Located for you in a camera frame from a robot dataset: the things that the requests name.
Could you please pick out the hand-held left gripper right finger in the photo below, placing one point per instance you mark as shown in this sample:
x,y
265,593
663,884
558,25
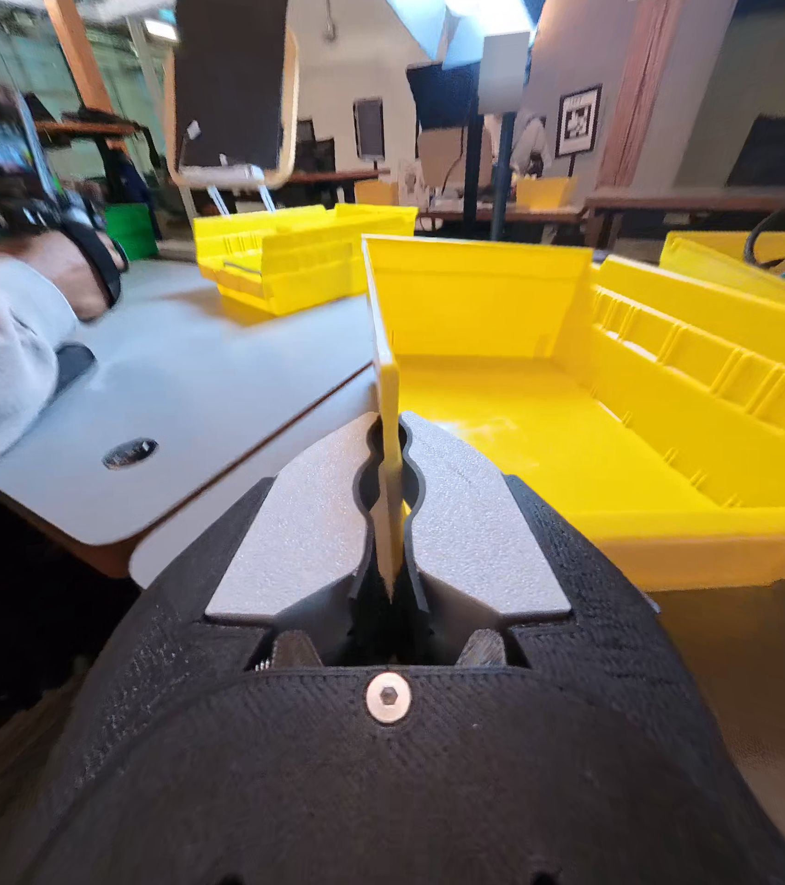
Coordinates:
x,y
482,539

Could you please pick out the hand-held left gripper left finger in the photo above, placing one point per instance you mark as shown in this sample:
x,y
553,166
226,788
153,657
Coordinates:
x,y
295,539

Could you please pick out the black light stand pole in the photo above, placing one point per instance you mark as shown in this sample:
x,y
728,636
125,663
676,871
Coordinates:
x,y
501,193

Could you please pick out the green plastic bin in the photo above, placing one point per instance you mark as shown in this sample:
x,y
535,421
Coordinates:
x,y
133,231

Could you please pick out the small yellow plastic bin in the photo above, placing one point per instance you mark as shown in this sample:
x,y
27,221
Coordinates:
x,y
544,193
375,193

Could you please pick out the cardboard box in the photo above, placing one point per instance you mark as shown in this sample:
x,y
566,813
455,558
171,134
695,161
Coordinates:
x,y
440,159

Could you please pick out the wooden background table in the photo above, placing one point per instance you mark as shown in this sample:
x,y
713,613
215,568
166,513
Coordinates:
x,y
676,198

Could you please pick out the framed black white poster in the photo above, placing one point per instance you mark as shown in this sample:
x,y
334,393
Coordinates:
x,y
579,121

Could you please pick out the studio light panel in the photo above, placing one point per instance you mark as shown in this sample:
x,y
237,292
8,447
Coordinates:
x,y
447,93

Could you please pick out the dark wall screen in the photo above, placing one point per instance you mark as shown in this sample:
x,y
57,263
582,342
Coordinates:
x,y
369,129

